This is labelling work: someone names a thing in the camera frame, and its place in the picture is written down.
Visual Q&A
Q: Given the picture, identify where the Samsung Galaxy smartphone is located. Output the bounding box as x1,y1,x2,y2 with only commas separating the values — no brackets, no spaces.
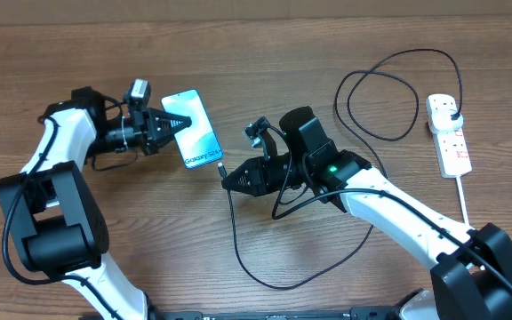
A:
161,89,223,169

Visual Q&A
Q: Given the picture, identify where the white power strip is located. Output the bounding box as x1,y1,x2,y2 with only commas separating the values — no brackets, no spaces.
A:
426,93,472,178

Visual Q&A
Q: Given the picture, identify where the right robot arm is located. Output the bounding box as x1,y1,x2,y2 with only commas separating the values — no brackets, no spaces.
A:
218,107,512,319

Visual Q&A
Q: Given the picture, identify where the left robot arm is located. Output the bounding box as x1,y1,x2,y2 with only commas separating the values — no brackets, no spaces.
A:
0,86,192,319

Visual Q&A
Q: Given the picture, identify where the white charger plug adapter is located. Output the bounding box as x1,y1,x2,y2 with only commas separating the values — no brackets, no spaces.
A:
428,110,464,134

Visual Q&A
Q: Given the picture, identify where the white power strip cord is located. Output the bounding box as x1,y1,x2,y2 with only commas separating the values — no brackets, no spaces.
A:
454,175,470,226

